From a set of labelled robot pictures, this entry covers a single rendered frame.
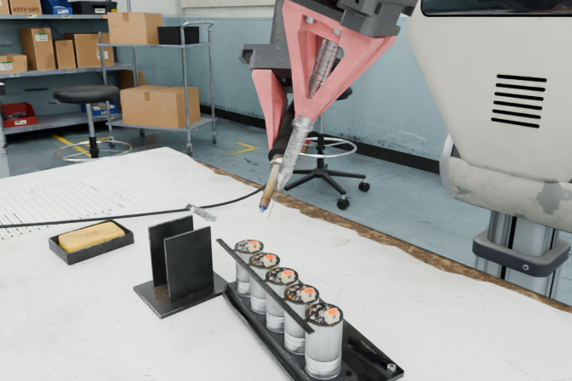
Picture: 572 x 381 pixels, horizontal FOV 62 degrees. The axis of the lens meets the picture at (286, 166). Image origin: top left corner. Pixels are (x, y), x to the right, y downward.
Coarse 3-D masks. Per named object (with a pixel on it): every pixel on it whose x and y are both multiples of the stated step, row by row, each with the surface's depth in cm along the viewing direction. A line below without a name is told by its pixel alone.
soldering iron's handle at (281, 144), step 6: (288, 108) 50; (294, 108) 50; (288, 114) 49; (294, 114) 49; (288, 120) 48; (282, 126) 48; (288, 126) 47; (282, 132) 47; (288, 132) 47; (282, 138) 46; (288, 138) 46; (276, 144) 46; (282, 144) 46; (270, 150) 45; (276, 150) 45; (282, 150) 45; (270, 156) 46
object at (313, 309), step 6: (312, 306) 32; (318, 306) 32; (324, 306) 32; (330, 306) 32; (336, 306) 32; (306, 312) 31; (312, 312) 31; (318, 312) 31; (342, 312) 31; (318, 318) 30; (342, 318) 31; (318, 324) 30; (324, 324) 30; (330, 324) 30; (336, 324) 30
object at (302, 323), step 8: (216, 240) 41; (224, 248) 40; (232, 256) 39; (240, 264) 37; (248, 264) 37; (248, 272) 36; (256, 280) 35; (264, 280) 35; (264, 288) 34; (272, 296) 33; (280, 304) 32; (288, 304) 32; (288, 312) 31; (296, 320) 31; (304, 320) 31; (304, 328) 30; (312, 328) 30
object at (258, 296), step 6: (258, 270) 37; (264, 270) 37; (264, 276) 37; (252, 282) 38; (252, 288) 38; (258, 288) 38; (252, 294) 38; (258, 294) 38; (264, 294) 38; (252, 300) 38; (258, 300) 38; (264, 300) 38; (252, 306) 39; (258, 306) 38; (264, 306) 38; (258, 312) 38; (264, 312) 38
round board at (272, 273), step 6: (270, 270) 36; (276, 270) 36; (294, 270) 36; (270, 276) 36; (276, 276) 36; (294, 276) 36; (270, 282) 35; (276, 282) 35; (282, 282) 35; (288, 282) 35; (294, 282) 35
